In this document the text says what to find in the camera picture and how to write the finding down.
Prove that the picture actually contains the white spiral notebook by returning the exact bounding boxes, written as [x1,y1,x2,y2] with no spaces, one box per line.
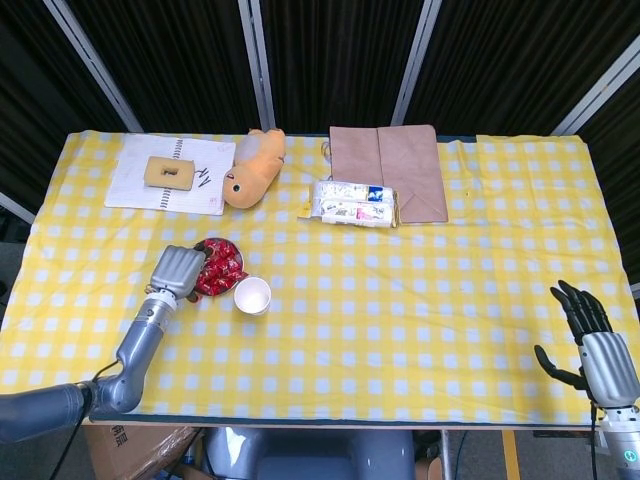
[103,133,237,217]

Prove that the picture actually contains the white paper cup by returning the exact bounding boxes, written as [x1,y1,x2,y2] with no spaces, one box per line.
[233,276,272,316]

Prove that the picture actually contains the orange plush toy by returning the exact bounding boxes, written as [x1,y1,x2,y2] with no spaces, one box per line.
[221,127,287,209]

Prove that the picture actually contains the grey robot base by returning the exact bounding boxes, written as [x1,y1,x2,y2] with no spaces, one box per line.
[202,427,416,480]

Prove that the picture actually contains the bowl of red candies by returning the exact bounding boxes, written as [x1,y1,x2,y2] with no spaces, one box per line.
[192,237,246,300]

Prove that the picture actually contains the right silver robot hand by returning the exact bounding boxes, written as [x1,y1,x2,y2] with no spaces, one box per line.
[533,279,640,407]

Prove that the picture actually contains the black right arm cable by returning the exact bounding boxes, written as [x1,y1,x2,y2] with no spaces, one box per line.
[589,399,601,480]

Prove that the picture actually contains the black pleated curtain panel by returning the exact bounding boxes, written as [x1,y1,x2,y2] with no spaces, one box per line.
[67,0,264,135]
[579,67,640,296]
[405,0,640,136]
[0,0,129,241]
[259,0,426,135]

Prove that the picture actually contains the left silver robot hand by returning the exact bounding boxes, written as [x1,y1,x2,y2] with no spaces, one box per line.
[144,244,214,304]

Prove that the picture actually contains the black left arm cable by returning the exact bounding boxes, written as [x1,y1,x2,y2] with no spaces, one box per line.
[49,357,124,480]

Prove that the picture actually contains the grey metal table leg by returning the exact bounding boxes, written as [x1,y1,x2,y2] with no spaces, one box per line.
[438,428,454,480]

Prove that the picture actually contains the brown paper bag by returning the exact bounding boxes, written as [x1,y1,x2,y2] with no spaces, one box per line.
[322,124,450,225]

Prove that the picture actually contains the tan wooden block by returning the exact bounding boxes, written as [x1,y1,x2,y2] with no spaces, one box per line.
[142,155,196,193]

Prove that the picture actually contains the brown cardboard box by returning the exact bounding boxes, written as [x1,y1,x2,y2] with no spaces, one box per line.
[82,424,204,480]

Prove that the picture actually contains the yellow white checked tablecloth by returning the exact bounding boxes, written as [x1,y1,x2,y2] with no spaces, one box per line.
[0,130,632,426]

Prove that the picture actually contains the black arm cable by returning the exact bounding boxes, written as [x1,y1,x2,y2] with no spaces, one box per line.
[589,399,601,480]
[49,357,124,480]

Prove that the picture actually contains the white snack package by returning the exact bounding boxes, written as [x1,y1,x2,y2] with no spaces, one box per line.
[297,179,403,230]

